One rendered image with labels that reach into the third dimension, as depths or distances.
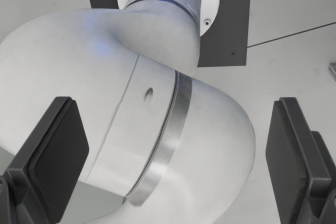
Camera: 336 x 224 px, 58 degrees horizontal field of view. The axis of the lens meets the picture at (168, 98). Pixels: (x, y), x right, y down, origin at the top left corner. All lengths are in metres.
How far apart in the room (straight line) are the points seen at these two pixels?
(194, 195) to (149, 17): 0.18
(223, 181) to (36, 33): 0.17
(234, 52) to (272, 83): 1.21
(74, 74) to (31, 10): 1.62
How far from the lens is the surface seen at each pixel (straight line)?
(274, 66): 1.79
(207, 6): 0.59
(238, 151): 0.24
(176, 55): 0.35
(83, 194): 1.81
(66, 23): 0.25
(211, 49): 0.63
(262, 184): 2.44
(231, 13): 0.61
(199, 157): 0.23
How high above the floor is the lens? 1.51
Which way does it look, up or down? 54 degrees down
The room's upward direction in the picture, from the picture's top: 171 degrees counter-clockwise
